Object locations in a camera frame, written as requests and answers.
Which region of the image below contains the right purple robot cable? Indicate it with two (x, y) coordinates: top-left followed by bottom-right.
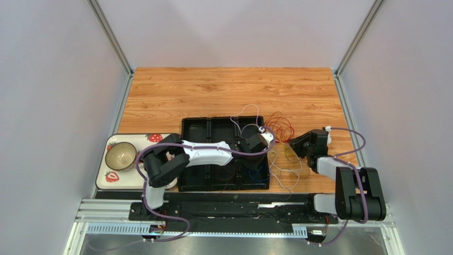
(307, 126), (370, 246)

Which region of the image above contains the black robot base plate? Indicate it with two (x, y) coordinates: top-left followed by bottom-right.
(128, 192), (339, 233)

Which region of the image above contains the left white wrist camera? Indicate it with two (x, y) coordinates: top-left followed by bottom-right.
(258, 126), (275, 148)

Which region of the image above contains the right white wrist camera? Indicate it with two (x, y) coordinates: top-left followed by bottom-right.
(324, 126), (332, 145)

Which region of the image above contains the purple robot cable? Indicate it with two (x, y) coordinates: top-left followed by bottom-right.
(135, 126), (276, 243)
(307, 126), (370, 246)

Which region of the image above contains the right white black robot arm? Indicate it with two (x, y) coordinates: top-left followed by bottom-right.
(288, 126), (387, 224)

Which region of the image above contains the brown thin wire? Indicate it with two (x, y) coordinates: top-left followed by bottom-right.
(215, 166), (236, 193)

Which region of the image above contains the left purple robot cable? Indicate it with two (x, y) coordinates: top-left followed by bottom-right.
(135, 126), (276, 243)

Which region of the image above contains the black six-compartment tray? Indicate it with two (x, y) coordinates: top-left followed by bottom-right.
(178, 116), (270, 192)

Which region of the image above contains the beige ceramic bowl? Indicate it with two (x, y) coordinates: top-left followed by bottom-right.
(104, 142), (137, 171)

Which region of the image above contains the white strawberry pattern tray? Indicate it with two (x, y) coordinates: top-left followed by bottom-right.
(96, 133), (168, 190)

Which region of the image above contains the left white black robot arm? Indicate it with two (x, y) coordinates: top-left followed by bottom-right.
(136, 129), (276, 209)

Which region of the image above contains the red thin wire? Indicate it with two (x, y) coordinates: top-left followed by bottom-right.
(263, 112), (295, 143)

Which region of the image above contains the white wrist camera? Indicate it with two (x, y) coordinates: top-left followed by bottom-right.
(324, 126), (332, 145)
(258, 126), (275, 148)

